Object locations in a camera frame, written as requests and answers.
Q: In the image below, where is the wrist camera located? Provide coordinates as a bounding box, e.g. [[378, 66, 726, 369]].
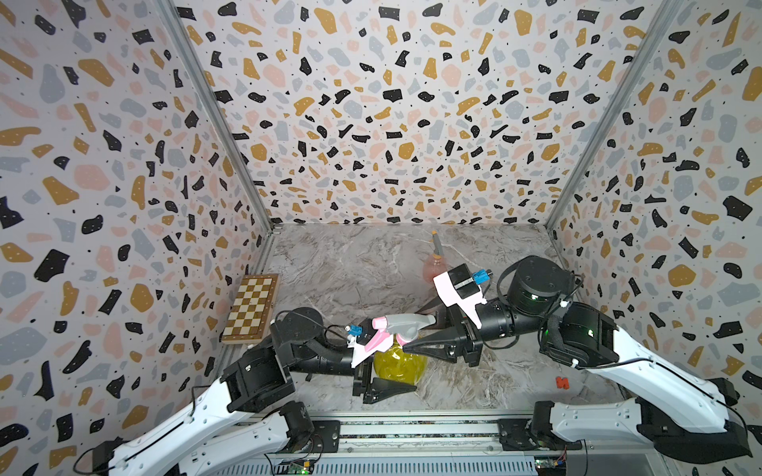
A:
[[346, 319, 386, 368], [433, 264, 491, 329]]

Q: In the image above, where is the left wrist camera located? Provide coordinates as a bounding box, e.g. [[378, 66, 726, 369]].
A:
[[346, 319, 386, 368]]

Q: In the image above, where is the pink transparent spray bottle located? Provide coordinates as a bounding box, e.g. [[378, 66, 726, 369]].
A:
[[423, 254, 448, 284]]

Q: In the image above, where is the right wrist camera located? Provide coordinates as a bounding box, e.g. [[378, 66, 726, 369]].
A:
[[433, 264, 491, 329]]

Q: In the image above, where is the wooden chess board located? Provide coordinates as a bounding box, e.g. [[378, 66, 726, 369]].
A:
[[220, 274, 280, 345]]

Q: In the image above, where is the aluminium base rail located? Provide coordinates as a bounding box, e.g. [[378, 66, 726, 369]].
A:
[[226, 410, 671, 475]]

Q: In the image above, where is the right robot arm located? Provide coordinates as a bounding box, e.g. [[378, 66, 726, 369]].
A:
[[404, 256, 751, 464]]

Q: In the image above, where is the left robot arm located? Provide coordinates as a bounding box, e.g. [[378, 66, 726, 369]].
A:
[[73, 307, 435, 475]]

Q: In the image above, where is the small red block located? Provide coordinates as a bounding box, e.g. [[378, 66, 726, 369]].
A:
[[556, 377, 570, 390]]

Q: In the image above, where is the grey pink spray nozzle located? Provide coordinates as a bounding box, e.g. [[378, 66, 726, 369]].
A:
[[364, 313, 436, 353]]

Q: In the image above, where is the yellow spray bottle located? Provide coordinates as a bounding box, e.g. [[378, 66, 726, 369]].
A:
[[373, 345, 428, 385]]

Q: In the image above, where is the grey yellow spray nozzle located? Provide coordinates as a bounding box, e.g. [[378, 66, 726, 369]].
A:
[[432, 231, 444, 257]]

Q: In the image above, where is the aluminium frame post right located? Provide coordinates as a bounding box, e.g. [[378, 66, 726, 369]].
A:
[[545, 0, 683, 232]]

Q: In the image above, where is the aluminium frame post left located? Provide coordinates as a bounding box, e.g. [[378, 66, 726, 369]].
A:
[[155, 0, 274, 237]]

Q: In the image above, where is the aluminium frame post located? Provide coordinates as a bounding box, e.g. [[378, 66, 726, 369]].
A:
[[155, 0, 274, 237], [545, 0, 683, 232]]

